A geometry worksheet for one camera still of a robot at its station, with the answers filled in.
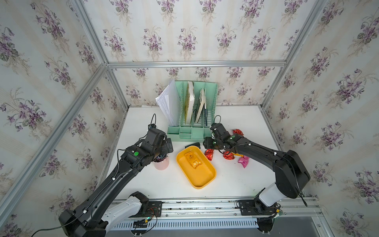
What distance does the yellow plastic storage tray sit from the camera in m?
0.84

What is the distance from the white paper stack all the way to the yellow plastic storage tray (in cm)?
20

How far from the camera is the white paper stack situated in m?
0.88
